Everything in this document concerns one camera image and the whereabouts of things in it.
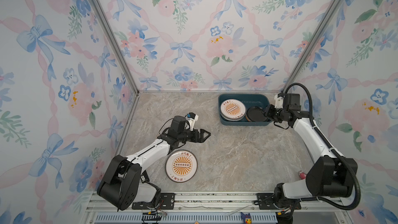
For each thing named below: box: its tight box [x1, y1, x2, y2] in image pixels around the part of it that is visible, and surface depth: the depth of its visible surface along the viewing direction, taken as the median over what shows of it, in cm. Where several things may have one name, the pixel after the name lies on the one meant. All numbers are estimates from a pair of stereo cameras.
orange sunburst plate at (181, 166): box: [164, 149, 198, 184], surface depth 86 cm
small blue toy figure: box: [240, 212, 252, 224], surface depth 70 cm
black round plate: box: [246, 106, 269, 122], surface depth 105 cm
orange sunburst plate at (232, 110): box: [219, 98, 247, 122], surface depth 108 cm
